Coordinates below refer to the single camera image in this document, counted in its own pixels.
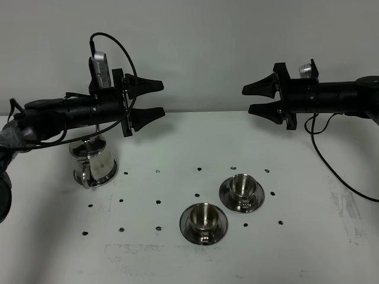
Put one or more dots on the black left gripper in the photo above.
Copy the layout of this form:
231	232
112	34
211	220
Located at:
110	103

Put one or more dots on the far stainless steel saucer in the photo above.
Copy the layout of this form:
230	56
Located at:
231	204

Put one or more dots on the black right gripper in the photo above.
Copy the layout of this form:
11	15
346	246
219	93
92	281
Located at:
297	96

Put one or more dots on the far stainless steel teacup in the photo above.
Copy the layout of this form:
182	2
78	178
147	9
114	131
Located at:
242	188

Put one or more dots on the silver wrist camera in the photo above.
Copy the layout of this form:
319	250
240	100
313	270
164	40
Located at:
100	70
308	71

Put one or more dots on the stainless steel teacup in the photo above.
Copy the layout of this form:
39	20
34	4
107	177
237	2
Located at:
204	219
242	188

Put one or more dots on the steel teapot saucer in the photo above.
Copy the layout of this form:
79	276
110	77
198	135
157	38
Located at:
107	178

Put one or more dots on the near stainless steel teacup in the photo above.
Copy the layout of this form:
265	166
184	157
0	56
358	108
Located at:
204	219

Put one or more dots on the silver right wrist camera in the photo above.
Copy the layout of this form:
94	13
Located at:
308	71

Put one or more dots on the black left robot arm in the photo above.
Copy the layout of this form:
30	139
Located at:
44	123

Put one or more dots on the near stainless steel saucer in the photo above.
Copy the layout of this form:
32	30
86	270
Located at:
187	233

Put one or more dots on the stainless steel teapot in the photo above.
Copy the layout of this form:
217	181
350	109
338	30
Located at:
91	159

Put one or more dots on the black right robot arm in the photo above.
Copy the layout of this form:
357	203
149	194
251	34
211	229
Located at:
357	98

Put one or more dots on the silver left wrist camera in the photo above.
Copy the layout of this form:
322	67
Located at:
100	70

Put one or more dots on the stainless steel saucer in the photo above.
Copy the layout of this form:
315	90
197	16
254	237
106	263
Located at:
187	233
231	204

